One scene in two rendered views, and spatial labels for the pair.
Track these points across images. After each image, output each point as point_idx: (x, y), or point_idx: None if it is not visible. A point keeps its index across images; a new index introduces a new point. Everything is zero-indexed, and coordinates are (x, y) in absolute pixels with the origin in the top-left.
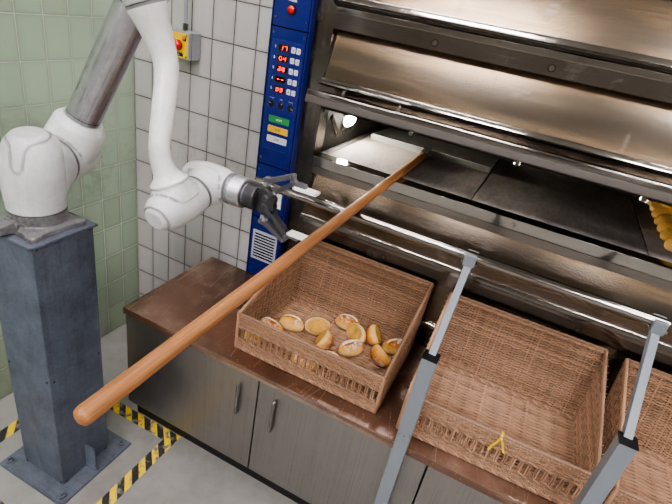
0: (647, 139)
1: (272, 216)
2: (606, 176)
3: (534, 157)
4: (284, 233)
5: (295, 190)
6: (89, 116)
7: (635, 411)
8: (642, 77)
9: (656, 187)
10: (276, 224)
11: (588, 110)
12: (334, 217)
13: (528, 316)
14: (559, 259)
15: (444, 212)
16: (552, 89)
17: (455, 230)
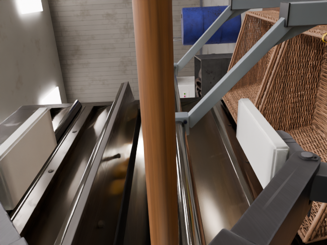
0: (79, 177)
1: (225, 230)
2: (96, 154)
3: (82, 190)
4: (292, 160)
5: (8, 151)
6: None
7: (215, 20)
8: (30, 193)
9: (101, 137)
10: (275, 204)
11: (54, 213)
12: (143, 135)
13: None
14: (198, 192)
15: None
16: (30, 244)
17: None
